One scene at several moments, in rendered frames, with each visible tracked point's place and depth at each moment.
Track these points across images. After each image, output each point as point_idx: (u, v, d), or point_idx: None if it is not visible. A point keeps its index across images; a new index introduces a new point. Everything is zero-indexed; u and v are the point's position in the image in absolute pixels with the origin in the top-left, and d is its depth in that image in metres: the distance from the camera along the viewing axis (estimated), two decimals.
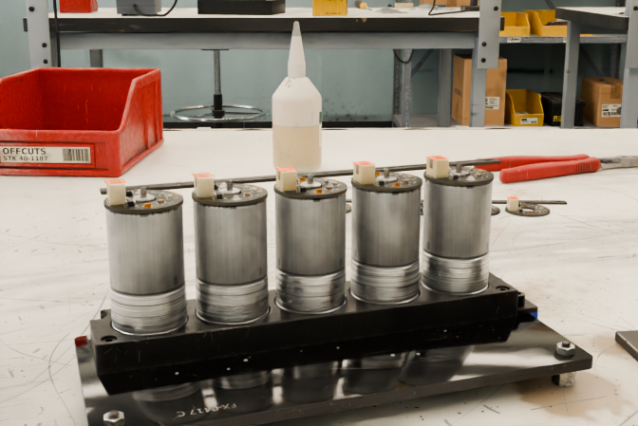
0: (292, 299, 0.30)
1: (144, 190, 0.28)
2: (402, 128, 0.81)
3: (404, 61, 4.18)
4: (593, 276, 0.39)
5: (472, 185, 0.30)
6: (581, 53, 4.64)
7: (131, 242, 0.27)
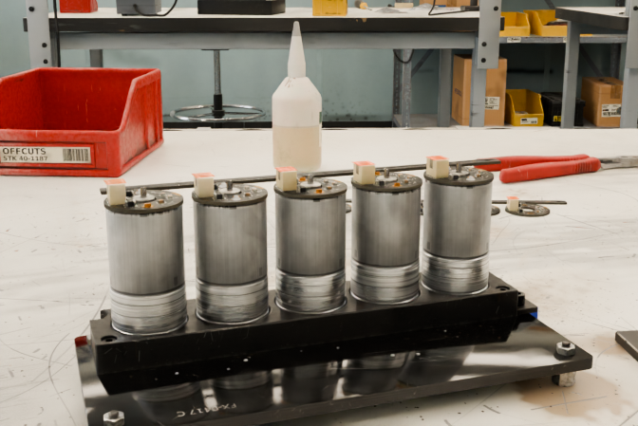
0: (292, 299, 0.30)
1: (144, 190, 0.28)
2: (402, 128, 0.81)
3: (404, 61, 4.18)
4: (593, 276, 0.39)
5: (472, 185, 0.30)
6: (581, 53, 4.64)
7: (131, 242, 0.27)
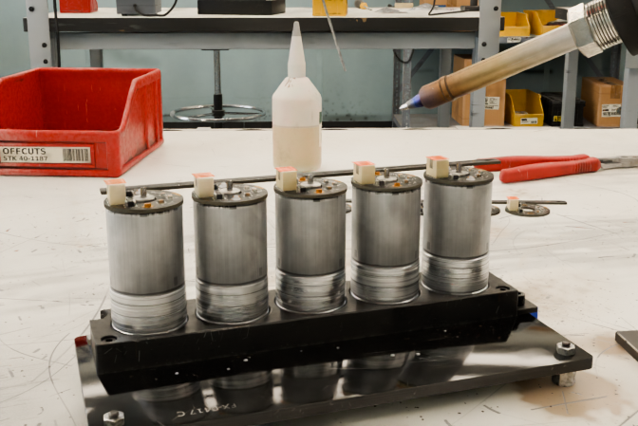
0: (292, 299, 0.30)
1: (144, 190, 0.28)
2: (402, 128, 0.81)
3: (404, 61, 4.18)
4: (593, 276, 0.39)
5: (472, 185, 0.30)
6: (581, 53, 4.64)
7: (131, 242, 0.27)
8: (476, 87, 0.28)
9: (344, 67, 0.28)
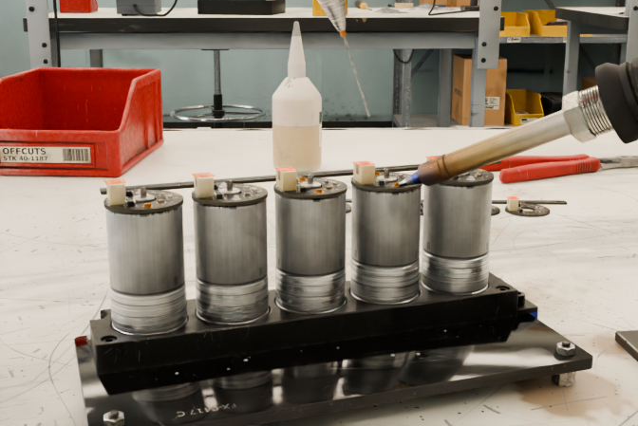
0: (292, 299, 0.30)
1: (144, 190, 0.28)
2: (402, 128, 0.81)
3: (404, 61, 4.18)
4: (593, 276, 0.39)
5: (472, 185, 0.30)
6: (581, 53, 4.64)
7: (131, 242, 0.27)
8: (473, 168, 0.28)
9: (367, 112, 0.29)
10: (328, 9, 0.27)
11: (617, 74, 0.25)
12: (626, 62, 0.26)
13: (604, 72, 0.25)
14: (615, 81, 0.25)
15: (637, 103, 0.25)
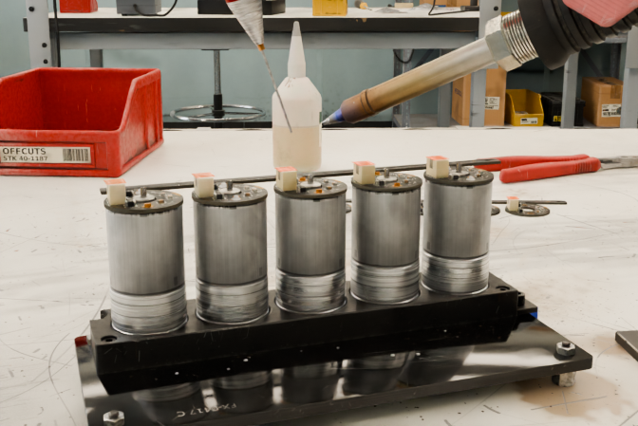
0: (292, 299, 0.30)
1: (144, 190, 0.28)
2: (402, 128, 0.81)
3: (404, 61, 4.18)
4: (593, 276, 0.39)
5: (472, 185, 0.30)
6: (581, 53, 4.64)
7: (131, 242, 0.27)
8: (396, 101, 0.27)
9: (290, 129, 0.28)
10: (244, 22, 0.26)
11: None
12: None
13: None
14: (537, 0, 0.24)
15: (559, 23, 0.23)
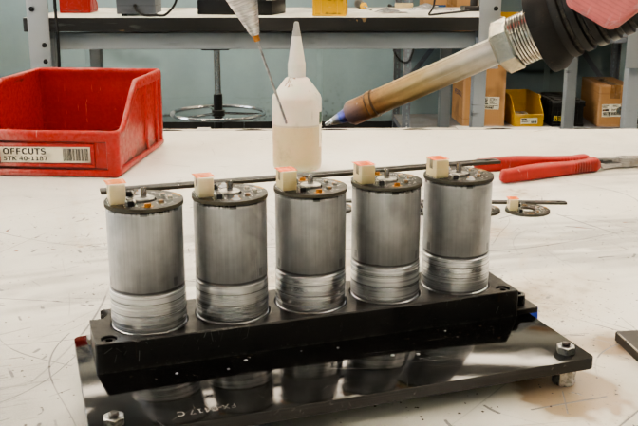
0: (292, 299, 0.30)
1: (144, 190, 0.28)
2: (402, 128, 0.81)
3: (404, 61, 4.18)
4: (593, 276, 0.39)
5: (472, 185, 0.30)
6: (581, 53, 4.64)
7: (131, 242, 0.27)
8: (400, 103, 0.27)
9: (285, 120, 0.28)
10: (239, 13, 0.27)
11: None
12: None
13: None
14: (541, 2, 0.24)
15: (563, 25, 0.23)
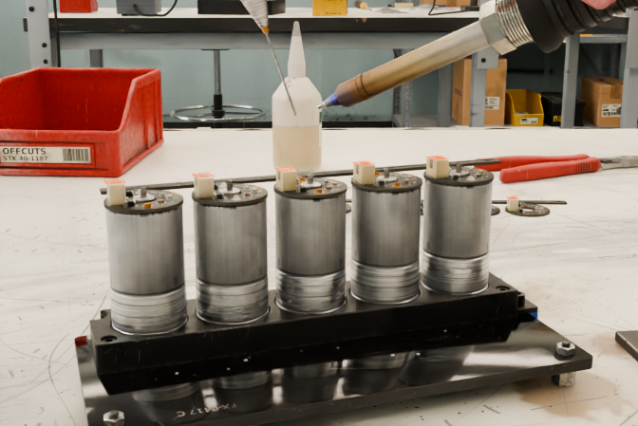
0: (292, 299, 0.30)
1: (144, 190, 0.28)
2: (402, 128, 0.81)
3: None
4: (593, 276, 0.39)
5: (472, 185, 0.30)
6: (581, 53, 4.64)
7: (131, 242, 0.27)
8: (391, 85, 0.27)
9: (293, 112, 0.28)
10: (248, 5, 0.26)
11: None
12: None
13: None
14: None
15: (553, 6, 0.23)
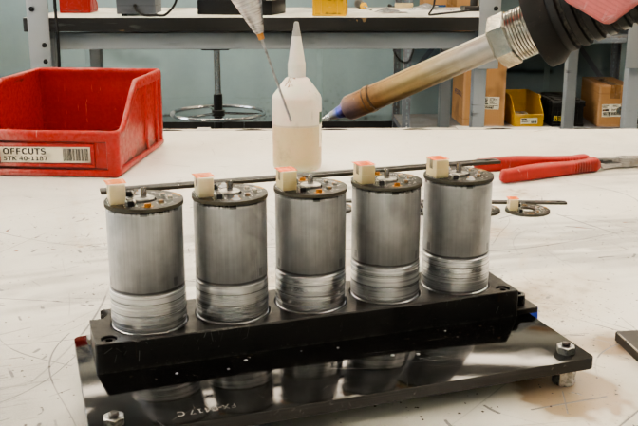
0: (292, 299, 0.30)
1: (144, 190, 0.28)
2: (402, 128, 0.81)
3: (404, 61, 4.18)
4: (593, 276, 0.39)
5: (472, 185, 0.30)
6: (581, 53, 4.64)
7: (131, 242, 0.27)
8: (397, 98, 0.27)
9: (289, 118, 0.28)
10: (243, 11, 0.27)
11: None
12: None
13: None
14: None
15: (560, 20, 0.23)
